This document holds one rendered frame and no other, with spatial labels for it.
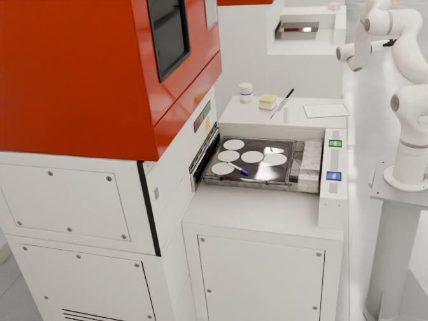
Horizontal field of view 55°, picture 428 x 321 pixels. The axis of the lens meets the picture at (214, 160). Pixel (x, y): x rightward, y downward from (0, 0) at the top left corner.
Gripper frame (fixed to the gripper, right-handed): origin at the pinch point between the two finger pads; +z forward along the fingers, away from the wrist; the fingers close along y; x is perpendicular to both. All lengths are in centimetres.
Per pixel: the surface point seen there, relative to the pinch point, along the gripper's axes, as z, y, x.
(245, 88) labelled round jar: -83, -2, -7
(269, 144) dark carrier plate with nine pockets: -81, 28, -32
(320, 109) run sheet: -50, 14, -24
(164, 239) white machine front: -134, 79, -45
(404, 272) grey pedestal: -32, 52, -102
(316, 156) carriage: -63, 41, -40
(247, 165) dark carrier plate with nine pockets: -95, 44, -36
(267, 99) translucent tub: -75, 10, -14
